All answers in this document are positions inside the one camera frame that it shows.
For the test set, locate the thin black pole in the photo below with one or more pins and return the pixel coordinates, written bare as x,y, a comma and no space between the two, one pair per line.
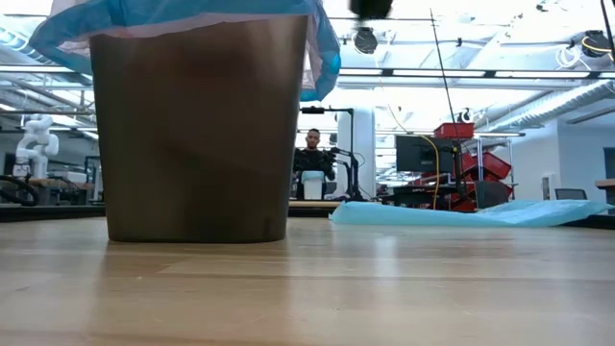
442,67

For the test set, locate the red crate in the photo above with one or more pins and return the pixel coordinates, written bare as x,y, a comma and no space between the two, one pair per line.
454,130

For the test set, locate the stacked red crates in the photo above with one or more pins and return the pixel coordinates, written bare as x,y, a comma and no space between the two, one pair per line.
490,165

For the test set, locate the grey office chair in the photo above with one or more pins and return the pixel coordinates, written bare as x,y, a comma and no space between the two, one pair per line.
571,194

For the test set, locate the wooden workbench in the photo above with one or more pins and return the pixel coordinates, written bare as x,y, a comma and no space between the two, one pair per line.
57,183

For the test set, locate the brown trash bin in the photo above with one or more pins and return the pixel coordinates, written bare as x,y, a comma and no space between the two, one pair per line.
197,144

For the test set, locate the dark grey crate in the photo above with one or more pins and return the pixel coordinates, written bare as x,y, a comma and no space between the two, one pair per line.
492,194

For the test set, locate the black monitor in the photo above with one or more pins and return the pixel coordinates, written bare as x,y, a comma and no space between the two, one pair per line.
423,155

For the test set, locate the black rig frame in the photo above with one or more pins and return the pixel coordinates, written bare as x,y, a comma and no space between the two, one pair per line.
351,144

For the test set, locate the black background robot arm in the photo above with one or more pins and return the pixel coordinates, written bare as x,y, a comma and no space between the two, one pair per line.
353,168

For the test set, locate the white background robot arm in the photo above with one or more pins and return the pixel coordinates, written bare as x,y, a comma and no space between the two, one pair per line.
36,149

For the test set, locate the white round pillar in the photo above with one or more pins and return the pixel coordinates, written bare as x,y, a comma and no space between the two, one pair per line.
362,144

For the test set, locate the black desk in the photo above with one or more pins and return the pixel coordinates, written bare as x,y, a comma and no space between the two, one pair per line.
418,194

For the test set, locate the black metal rack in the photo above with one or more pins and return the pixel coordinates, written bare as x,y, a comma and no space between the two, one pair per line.
89,178

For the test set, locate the small white hanging reel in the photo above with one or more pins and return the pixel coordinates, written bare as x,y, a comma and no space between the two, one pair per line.
465,116

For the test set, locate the wooden background table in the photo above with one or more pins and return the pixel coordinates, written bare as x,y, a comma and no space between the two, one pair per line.
317,204

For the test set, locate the wooden desk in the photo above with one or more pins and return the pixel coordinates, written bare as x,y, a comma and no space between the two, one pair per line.
606,183

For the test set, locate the light blue bag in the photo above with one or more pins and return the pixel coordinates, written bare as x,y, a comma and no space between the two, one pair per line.
480,217

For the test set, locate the person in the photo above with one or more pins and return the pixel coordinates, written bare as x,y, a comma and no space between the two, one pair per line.
312,161

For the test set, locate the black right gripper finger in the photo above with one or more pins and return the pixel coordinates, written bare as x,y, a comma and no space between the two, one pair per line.
371,8

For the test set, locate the white bin with blue bag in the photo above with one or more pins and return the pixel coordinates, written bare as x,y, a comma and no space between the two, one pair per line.
312,185

